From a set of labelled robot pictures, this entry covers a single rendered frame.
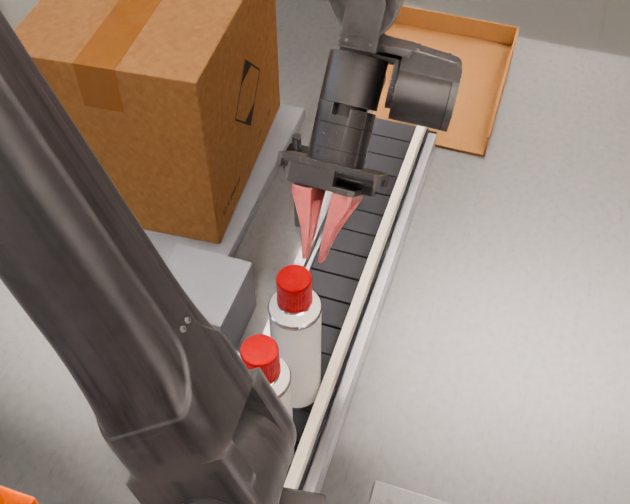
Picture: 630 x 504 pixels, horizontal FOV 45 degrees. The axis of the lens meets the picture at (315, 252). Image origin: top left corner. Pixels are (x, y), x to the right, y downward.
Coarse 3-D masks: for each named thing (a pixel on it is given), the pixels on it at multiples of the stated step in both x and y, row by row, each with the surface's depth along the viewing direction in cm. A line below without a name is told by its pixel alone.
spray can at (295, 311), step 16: (288, 272) 70; (304, 272) 70; (288, 288) 69; (304, 288) 69; (272, 304) 73; (288, 304) 70; (304, 304) 71; (320, 304) 73; (272, 320) 72; (288, 320) 72; (304, 320) 72; (320, 320) 74; (272, 336) 75; (288, 336) 73; (304, 336) 73; (320, 336) 76; (288, 352) 75; (304, 352) 75; (320, 352) 78; (304, 368) 77; (320, 368) 81; (304, 384) 80; (320, 384) 84; (304, 400) 82
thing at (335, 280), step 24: (384, 120) 115; (384, 144) 111; (408, 144) 111; (384, 168) 108; (384, 192) 105; (360, 216) 102; (336, 240) 100; (360, 240) 100; (312, 264) 97; (336, 264) 97; (360, 264) 97; (312, 288) 95; (336, 288) 95; (336, 312) 92; (336, 336) 90; (336, 384) 86; (312, 456) 81
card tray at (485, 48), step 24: (408, 24) 138; (432, 24) 137; (456, 24) 135; (480, 24) 134; (504, 24) 133; (456, 48) 134; (480, 48) 134; (504, 48) 134; (480, 72) 130; (504, 72) 130; (384, 96) 126; (480, 96) 126; (456, 120) 122; (480, 120) 122; (456, 144) 118; (480, 144) 118
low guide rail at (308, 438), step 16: (416, 128) 108; (416, 144) 106; (400, 176) 102; (400, 192) 100; (384, 224) 97; (384, 240) 95; (368, 256) 94; (368, 272) 92; (368, 288) 92; (352, 304) 89; (352, 320) 87; (336, 352) 85; (336, 368) 83; (320, 400) 81; (320, 416) 80; (304, 432) 78; (304, 448) 77; (304, 464) 77; (288, 480) 75
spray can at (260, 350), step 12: (252, 336) 66; (264, 336) 66; (240, 348) 65; (252, 348) 65; (264, 348) 65; (276, 348) 65; (252, 360) 64; (264, 360) 64; (276, 360) 65; (264, 372) 65; (276, 372) 66; (288, 372) 68; (276, 384) 67; (288, 384) 68; (288, 396) 69; (288, 408) 71; (288, 468) 79
